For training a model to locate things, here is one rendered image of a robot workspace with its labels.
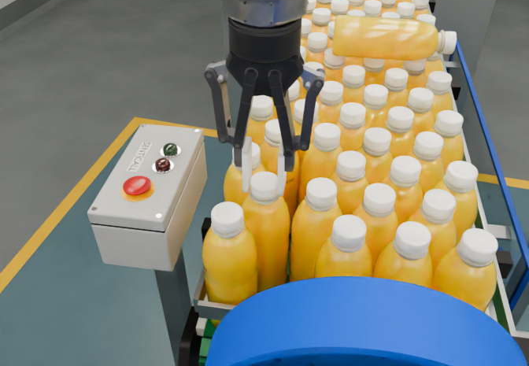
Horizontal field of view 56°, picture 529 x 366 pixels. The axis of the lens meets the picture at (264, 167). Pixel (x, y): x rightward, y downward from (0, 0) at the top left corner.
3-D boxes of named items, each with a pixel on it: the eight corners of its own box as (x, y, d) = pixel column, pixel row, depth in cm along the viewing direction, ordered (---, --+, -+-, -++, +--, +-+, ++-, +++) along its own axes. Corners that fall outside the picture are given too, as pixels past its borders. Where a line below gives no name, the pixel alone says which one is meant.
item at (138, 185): (120, 197, 64) (118, 190, 63) (130, 179, 66) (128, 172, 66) (146, 201, 63) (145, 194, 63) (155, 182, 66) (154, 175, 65)
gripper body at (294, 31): (215, 24, 47) (220, 106, 53) (303, 31, 46) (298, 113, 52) (231, -4, 53) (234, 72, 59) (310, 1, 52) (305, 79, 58)
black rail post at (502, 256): (482, 297, 76) (498, 264, 71) (479, 282, 78) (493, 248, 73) (497, 299, 76) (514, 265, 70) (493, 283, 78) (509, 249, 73)
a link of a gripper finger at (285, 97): (270, 57, 55) (282, 56, 55) (287, 138, 62) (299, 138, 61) (264, 75, 52) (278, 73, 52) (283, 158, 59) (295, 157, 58)
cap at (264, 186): (281, 186, 67) (282, 175, 66) (276, 205, 64) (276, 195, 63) (253, 182, 68) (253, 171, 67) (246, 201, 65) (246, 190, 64)
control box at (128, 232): (102, 264, 68) (85, 210, 61) (149, 171, 83) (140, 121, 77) (172, 273, 67) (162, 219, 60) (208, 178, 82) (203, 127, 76)
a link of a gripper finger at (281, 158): (280, 138, 61) (286, 139, 61) (280, 181, 66) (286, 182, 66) (277, 153, 59) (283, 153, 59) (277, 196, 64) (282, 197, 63)
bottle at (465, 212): (456, 288, 76) (491, 201, 65) (409, 282, 77) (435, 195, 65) (449, 253, 82) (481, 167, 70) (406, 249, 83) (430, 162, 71)
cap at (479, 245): (470, 269, 56) (474, 259, 55) (451, 245, 59) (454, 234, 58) (499, 262, 57) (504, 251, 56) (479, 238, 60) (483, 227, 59)
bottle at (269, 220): (289, 265, 80) (294, 179, 68) (282, 301, 75) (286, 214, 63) (246, 258, 81) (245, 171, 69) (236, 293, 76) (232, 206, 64)
